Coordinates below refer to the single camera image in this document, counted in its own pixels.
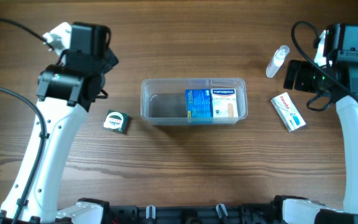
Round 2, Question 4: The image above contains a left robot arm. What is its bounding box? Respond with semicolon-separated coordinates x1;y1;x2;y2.
0;22;118;223

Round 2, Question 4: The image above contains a clear plastic container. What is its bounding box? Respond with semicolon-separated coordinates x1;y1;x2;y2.
140;78;248;126

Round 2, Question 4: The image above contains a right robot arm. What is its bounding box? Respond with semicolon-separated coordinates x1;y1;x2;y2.
267;22;358;223

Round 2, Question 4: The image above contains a green round-label box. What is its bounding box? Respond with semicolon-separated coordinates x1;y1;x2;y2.
103;110;129;134

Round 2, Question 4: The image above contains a white Hansaplast plaster box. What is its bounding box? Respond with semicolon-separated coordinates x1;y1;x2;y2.
211;88;238;118

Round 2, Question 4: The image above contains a blue VapoDrops box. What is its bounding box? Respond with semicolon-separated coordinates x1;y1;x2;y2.
185;89;213;118

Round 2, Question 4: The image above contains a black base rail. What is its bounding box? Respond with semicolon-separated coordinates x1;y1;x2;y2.
110;203;281;224

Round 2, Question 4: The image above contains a clear spray bottle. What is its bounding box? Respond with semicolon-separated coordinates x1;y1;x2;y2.
265;45;290;78

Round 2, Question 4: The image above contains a white Panadol box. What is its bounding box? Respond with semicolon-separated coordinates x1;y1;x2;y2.
271;92;306;132

